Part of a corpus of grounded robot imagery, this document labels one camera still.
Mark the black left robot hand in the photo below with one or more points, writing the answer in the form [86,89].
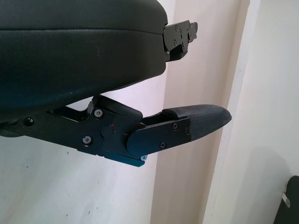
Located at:
[70,58]

